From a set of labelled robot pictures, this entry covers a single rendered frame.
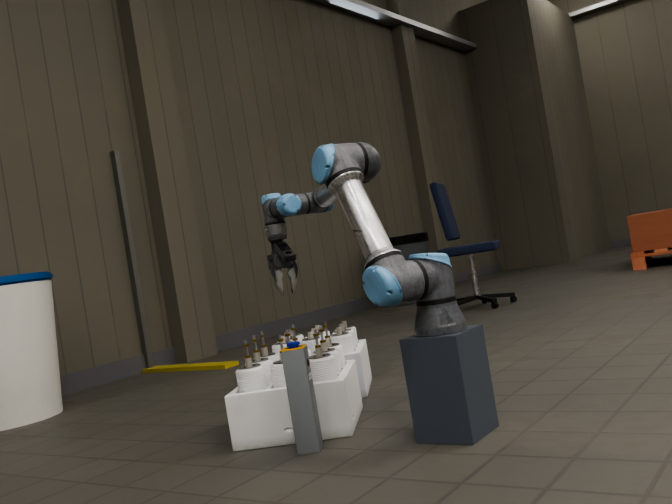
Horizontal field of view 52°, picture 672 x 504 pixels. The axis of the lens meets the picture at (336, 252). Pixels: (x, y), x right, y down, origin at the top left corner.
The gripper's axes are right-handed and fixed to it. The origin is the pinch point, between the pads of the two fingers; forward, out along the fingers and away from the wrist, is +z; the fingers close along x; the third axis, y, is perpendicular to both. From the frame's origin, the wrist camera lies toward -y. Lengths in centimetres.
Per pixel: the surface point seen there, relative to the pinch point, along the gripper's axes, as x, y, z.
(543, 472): -20, -105, 47
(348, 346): -26.9, 18.3, 26.8
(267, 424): 21, -23, 40
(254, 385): 22.0, -18.5, 27.5
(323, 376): 2.2, -29.6, 27.7
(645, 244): -422, 245, 25
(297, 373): 14.2, -41.5, 23.1
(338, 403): 0.3, -34.2, 36.2
